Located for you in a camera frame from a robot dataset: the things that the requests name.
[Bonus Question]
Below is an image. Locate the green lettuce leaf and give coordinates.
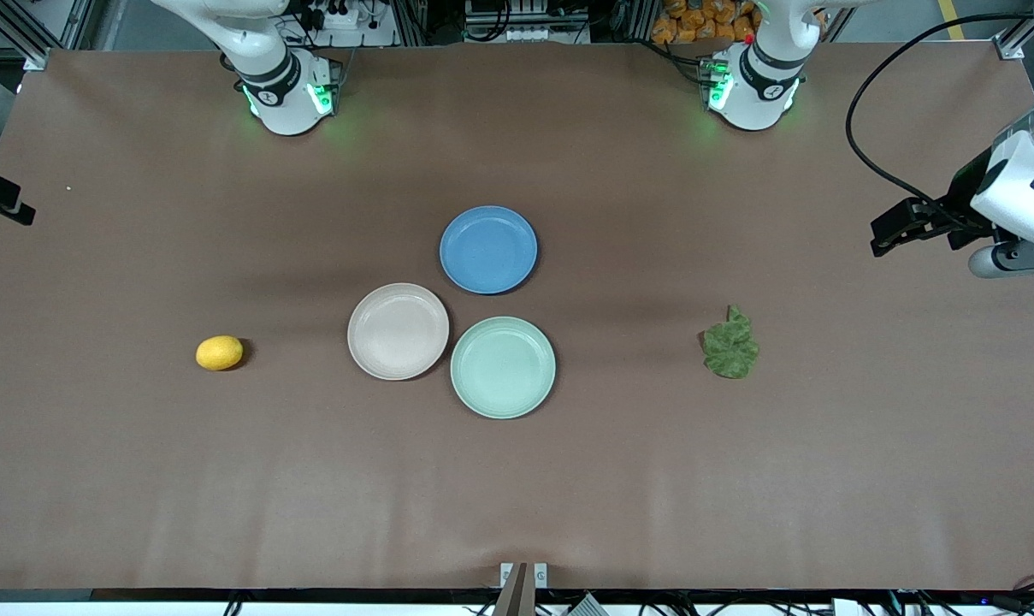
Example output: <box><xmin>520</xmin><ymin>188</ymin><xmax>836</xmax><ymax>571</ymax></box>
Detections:
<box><xmin>702</xmin><ymin>305</ymin><xmax>760</xmax><ymax>380</ymax></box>

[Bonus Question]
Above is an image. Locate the yellow lemon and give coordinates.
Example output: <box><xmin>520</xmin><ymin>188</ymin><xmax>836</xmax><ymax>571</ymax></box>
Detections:
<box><xmin>195</xmin><ymin>335</ymin><xmax>245</xmax><ymax>372</ymax></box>

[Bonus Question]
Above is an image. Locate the orange packets pile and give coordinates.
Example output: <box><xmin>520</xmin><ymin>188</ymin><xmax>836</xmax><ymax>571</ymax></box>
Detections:
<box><xmin>651</xmin><ymin>0</ymin><xmax>761</xmax><ymax>45</ymax></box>

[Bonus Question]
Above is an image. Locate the white power strip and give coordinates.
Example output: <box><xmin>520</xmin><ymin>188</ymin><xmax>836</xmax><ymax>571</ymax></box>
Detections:
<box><xmin>298</xmin><ymin>0</ymin><xmax>398</xmax><ymax>48</ymax></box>

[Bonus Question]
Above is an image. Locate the pink round plate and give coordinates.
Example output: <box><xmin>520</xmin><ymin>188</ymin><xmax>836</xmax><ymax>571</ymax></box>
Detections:
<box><xmin>347</xmin><ymin>282</ymin><xmax>451</xmax><ymax>382</ymax></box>

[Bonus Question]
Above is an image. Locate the blue round plate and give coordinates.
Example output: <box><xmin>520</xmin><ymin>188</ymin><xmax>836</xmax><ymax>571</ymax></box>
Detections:
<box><xmin>439</xmin><ymin>205</ymin><xmax>539</xmax><ymax>295</ymax></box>

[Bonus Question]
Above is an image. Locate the green round plate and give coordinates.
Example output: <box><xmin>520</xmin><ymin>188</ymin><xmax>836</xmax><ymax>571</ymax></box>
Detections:
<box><xmin>450</xmin><ymin>316</ymin><xmax>558</xmax><ymax>420</ymax></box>

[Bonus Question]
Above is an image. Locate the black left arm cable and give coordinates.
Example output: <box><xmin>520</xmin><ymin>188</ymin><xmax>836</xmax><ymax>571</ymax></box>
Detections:
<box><xmin>845</xmin><ymin>14</ymin><xmax>1034</xmax><ymax>232</ymax></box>

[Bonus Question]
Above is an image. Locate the aluminium frame profile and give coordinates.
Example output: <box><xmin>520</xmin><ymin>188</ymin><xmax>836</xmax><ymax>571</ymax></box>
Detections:
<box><xmin>0</xmin><ymin>0</ymin><xmax>98</xmax><ymax>71</ymax></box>
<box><xmin>996</xmin><ymin>17</ymin><xmax>1034</xmax><ymax>61</ymax></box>

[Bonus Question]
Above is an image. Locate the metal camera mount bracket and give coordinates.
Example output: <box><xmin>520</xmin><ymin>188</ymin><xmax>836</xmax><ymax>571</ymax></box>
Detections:
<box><xmin>493</xmin><ymin>561</ymin><xmax>550</xmax><ymax>616</ymax></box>

